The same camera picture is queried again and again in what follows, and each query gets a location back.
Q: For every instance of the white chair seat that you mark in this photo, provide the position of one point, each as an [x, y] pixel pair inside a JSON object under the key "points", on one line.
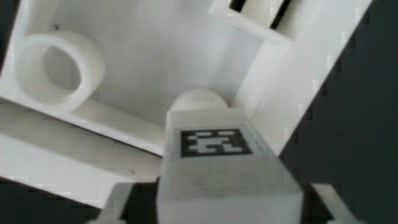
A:
{"points": [[108, 55]]}

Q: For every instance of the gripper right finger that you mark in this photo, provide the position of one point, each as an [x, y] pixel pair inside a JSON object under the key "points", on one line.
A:
{"points": [[326, 209]]}

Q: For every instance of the white chair leg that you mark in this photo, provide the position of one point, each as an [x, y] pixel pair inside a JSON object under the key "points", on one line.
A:
{"points": [[227, 184]]}

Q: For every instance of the white U-shaped obstacle fence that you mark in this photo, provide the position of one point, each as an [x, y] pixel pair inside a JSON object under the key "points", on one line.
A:
{"points": [[74, 162]]}

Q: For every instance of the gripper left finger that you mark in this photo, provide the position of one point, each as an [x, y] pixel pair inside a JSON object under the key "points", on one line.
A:
{"points": [[131, 206]]}

